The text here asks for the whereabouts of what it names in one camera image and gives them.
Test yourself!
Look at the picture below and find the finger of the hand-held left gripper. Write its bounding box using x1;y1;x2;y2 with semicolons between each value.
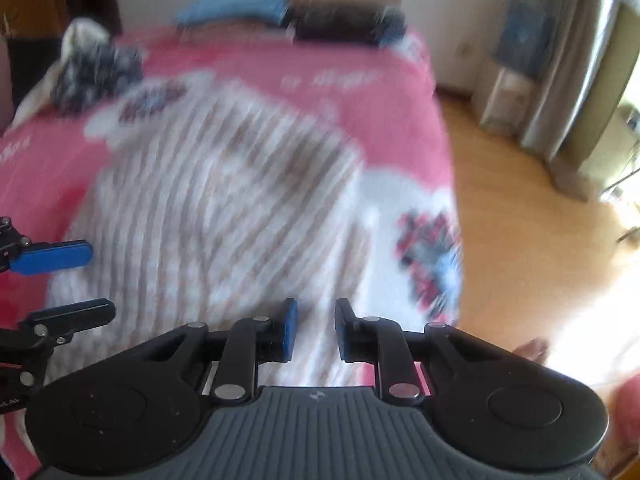
17;298;117;351
0;217;94;276

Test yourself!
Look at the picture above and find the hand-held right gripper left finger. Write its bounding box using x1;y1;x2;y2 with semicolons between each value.
135;298;299;406

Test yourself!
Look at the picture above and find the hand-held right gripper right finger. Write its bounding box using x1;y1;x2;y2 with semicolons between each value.
334;298;501;406

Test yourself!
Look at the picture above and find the beige houndstooth knit cardigan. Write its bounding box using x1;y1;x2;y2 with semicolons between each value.
45;77;376;391

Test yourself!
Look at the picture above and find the dark plaid shirt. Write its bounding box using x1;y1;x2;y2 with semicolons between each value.
50;42;146;113

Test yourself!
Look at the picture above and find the person's foot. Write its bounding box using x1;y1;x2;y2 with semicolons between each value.
515;337;551;361

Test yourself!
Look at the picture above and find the black garment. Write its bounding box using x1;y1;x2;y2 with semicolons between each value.
5;35;63;111

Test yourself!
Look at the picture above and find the pink floral blanket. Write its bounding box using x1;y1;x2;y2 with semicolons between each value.
0;25;463;476

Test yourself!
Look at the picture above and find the cream white garment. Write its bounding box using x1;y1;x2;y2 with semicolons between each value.
10;17;111;131

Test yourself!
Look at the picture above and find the blue folded garment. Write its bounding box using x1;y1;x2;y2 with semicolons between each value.
175;0;296;28

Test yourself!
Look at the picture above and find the dark folded pants stack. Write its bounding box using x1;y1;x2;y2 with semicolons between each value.
292;5;406;48

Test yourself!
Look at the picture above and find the blue water bottle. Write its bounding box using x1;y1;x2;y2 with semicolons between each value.
495;0;556;81

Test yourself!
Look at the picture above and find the beige curtain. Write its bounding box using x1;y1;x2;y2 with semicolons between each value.
520;0;621;166

